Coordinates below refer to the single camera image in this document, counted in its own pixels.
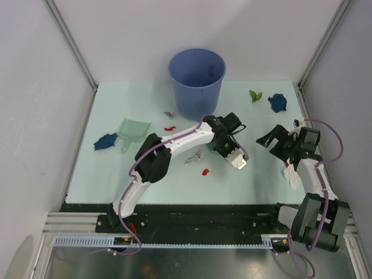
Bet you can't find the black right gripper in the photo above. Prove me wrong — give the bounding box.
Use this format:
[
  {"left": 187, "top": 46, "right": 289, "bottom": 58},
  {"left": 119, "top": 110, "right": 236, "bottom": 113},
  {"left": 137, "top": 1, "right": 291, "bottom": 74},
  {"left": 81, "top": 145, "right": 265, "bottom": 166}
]
[{"left": 256, "top": 124, "right": 299, "bottom": 162}]

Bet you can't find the light green plastic dustpan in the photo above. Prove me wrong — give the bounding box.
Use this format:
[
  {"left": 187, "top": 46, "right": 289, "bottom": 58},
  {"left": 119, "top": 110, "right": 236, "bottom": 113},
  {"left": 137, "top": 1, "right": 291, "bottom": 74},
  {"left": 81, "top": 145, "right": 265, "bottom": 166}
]
[{"left": 117, "top": 118, "right": 152, "bottom": 153}]

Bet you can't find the light green hand brush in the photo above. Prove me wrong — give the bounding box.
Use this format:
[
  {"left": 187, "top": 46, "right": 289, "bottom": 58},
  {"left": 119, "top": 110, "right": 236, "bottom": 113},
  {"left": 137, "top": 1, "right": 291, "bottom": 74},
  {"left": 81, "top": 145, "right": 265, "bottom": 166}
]
[{"left": 206, "top": 142, "right": 220, "bottom": 155}]

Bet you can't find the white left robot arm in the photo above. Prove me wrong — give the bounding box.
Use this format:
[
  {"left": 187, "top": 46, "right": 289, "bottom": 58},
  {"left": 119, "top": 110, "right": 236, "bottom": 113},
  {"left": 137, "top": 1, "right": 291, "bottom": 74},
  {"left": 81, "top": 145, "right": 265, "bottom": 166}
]
[{"left": 107, "top": 112, "right": 248, "bottom": 233}]

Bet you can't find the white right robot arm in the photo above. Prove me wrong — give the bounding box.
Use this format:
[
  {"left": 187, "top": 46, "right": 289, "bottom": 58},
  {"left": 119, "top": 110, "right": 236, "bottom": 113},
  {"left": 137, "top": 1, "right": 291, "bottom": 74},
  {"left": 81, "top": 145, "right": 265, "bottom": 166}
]
[{"left": 256, "top": 124, "right": 350, "bottom": 252}]

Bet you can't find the dark blue paper scrap right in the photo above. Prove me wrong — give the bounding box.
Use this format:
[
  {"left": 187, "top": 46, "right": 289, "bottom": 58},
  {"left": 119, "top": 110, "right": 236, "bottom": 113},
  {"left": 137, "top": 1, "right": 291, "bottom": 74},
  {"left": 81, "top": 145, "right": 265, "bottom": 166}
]
[{"left": 268, "top": 93, "right": 287, "bottom": 113}]

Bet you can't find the red paper scrap lower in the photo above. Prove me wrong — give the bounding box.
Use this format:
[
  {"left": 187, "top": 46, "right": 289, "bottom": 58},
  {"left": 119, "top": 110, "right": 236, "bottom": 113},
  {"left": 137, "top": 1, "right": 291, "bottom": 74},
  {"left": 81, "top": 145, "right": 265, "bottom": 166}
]
[{"left": 202, "top": 169, "right": 210, "bottom": 176}]

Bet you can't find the white paper scrap right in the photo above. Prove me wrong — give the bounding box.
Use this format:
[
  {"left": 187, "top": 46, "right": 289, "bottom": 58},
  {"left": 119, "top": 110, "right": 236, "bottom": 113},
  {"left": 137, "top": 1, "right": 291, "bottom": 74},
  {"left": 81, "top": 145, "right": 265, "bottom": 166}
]
[{"left": 282, "top": 165, "right": 300, "bottom": 190}]

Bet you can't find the green paper scrap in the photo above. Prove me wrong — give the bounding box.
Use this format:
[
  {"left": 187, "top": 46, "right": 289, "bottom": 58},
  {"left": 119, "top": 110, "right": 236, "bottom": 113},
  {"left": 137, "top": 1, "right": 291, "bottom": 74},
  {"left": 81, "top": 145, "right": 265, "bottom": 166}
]
[{"left": 249, "top": 90, "right": 263, "bottom": 103}]

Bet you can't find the red paper scrap upper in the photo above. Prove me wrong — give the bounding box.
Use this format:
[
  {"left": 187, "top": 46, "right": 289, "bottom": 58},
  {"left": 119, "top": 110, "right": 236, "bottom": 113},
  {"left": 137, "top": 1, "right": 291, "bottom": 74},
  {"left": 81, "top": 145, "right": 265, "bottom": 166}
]
[{"left": 164, "top": 126, "right": 176, "bottom": 131}]

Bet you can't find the grey paper scrap near bin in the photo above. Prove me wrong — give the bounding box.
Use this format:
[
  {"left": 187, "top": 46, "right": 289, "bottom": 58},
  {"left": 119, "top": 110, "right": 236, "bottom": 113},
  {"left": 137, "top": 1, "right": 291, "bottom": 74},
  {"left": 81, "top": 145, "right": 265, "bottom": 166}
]
[{"left": 164, "top": 111, "right": 175, "bottom": 119}]

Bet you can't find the blue plastic waste bin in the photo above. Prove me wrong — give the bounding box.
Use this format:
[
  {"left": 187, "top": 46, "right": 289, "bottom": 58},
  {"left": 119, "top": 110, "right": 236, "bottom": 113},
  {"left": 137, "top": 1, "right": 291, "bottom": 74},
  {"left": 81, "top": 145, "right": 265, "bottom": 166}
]
[{"left": 168, "top": 48, "right": 226, "bottom": 121}]

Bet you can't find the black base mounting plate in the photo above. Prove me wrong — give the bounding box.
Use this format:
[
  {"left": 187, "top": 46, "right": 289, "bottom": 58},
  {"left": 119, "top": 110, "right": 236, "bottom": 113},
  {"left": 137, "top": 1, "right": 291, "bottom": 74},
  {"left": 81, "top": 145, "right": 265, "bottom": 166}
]
[{"left": 59, "top": 202, "right": 299, "bottom": 235}]

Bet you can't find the large dark blue paper scrap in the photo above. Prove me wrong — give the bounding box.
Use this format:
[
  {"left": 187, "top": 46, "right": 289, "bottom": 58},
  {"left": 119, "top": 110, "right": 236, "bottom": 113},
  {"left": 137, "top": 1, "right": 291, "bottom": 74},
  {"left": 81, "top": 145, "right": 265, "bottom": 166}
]
[{"left": 94, "top": 133, "right": 118, "bottom": 151}]

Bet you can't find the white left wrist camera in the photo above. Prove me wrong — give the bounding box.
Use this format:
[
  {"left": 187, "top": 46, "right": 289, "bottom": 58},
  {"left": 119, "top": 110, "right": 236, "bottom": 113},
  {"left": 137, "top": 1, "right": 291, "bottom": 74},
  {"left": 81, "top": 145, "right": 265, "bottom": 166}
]
[{"left": 226, "top": 149, "right": 247, "bottom": 170}]

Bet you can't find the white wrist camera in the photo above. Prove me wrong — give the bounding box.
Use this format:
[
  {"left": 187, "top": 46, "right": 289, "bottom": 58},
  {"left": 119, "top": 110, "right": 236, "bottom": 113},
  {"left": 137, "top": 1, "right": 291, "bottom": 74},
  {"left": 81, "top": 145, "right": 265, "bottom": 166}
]
[
  {"left": 293, "top": 118, "right": 305, "bottom": 129},
  {"left": 226, "top": 149, "right": 247, "bottom": 170}
]

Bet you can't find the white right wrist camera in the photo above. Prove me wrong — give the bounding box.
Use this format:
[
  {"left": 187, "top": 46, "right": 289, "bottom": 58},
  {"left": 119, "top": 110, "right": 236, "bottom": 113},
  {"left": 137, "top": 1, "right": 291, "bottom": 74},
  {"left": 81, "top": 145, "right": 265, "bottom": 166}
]
[{"left": 293, "top": 118, "right": 305, "bottom": 129}]

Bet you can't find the white cable duct strip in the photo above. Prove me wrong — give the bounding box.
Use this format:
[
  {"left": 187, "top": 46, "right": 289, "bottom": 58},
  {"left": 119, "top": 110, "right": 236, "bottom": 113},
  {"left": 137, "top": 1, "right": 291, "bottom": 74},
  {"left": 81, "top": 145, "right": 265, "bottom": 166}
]
[{"left": 54, "top": 235, "right": 272, "bottom": 249}]

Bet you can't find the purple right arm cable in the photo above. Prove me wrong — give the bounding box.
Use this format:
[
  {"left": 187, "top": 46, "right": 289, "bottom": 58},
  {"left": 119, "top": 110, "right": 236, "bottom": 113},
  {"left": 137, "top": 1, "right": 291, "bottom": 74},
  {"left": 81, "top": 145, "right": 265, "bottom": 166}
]
[{"left": 274, "top": 118, "right": 345, "bottom": 278}]

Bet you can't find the aluminium frame post right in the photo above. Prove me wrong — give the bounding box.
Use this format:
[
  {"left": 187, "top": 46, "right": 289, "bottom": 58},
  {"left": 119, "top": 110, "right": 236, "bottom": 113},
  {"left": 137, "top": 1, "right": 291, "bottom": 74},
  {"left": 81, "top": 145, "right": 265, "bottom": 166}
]
[{"left": 297, "top": 0, "right": 353, "bottom": 89}]

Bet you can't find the aluminium frame post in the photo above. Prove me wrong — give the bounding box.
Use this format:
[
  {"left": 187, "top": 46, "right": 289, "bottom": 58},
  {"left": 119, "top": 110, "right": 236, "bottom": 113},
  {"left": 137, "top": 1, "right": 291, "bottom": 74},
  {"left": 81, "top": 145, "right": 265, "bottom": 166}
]
[
  {"left": 297, "top": 0, "right": 353, "bottom": 89},
  {"left": 43, "top": 0, "right": 98, "bottom": 92}
]

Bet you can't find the aluminium frame rail front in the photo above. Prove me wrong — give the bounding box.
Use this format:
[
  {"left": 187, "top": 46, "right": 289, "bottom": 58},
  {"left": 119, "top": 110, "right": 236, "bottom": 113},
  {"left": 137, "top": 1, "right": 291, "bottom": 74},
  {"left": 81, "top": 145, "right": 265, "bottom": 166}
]
[{"left": 42, "top": 212, "right": 361, "bottom": 239}]

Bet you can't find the aluminium frame post left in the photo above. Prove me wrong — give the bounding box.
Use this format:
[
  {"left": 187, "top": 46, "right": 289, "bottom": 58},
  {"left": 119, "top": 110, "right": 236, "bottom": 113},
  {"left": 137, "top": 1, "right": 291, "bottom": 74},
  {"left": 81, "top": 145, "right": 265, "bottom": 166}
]
[{"left": 43, "top": 0, "right": 98, "bottom": 92}]

